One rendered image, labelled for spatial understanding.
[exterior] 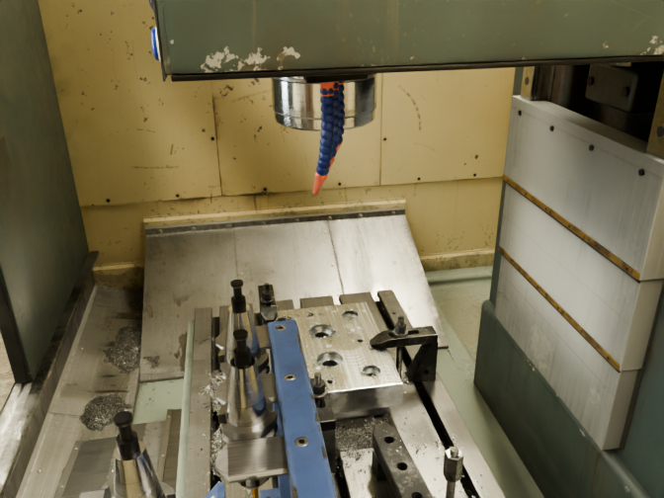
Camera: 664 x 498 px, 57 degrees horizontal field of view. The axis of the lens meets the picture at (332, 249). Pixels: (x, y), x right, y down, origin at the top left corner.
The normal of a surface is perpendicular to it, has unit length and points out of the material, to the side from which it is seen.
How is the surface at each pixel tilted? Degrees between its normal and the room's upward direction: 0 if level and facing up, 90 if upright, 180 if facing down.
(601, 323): 88
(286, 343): 0
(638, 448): 90
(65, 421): 17
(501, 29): 90
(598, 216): 89
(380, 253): 24
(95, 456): 8
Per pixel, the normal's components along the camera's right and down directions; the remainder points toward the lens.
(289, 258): 0.06, -0.65
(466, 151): 0.17, 0.42
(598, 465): -0.98, 0.08
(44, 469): 0.28, -0.89
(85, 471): -0.04, -0.95
